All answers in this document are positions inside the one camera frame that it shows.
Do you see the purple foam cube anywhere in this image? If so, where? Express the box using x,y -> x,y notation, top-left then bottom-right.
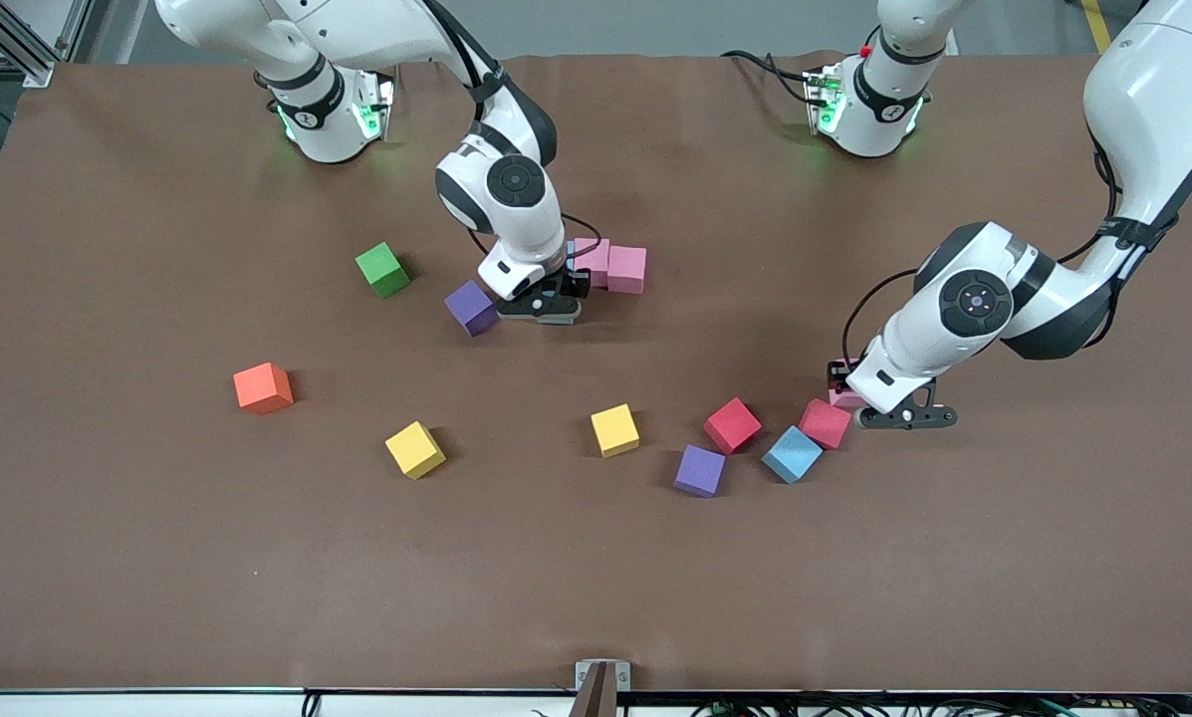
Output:
672,443 -> 728,498
443,279 -> 501,338

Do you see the yellow foam cube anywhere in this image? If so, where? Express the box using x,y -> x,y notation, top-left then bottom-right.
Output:
590,403 -> 642,459
384,419 -> 448,481

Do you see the arm base box green light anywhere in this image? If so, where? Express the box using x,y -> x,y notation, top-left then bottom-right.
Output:
803,65 -> 847,135
352,68 -> 397,142

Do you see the red foam cube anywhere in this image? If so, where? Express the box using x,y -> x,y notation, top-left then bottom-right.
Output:
703,396 -> 764,455
798,398 -> 852,451

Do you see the green foam cube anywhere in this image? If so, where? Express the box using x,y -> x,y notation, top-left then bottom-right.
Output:
355,241 -> 412,300

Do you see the brown paper table cover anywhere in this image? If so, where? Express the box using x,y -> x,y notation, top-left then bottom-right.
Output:
0,52 -> 1192,693

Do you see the orange foam cube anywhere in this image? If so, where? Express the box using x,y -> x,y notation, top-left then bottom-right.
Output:
233,361 -> 295,415

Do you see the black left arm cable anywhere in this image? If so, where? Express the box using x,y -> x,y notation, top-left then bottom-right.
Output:
842,139 -> 1192,364

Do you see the black base cable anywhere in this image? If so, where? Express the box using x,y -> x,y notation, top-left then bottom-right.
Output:
721,48 -> 818,106

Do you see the black cable bundle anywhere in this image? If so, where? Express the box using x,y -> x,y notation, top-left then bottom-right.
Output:
690,692 -> 1192,717

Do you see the grey metal mounting bracket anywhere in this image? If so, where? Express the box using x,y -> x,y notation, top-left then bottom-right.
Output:
574,659 -> 632,717

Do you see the aluminium frame post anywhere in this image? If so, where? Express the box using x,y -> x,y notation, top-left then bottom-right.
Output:
0,0 -> 94,89

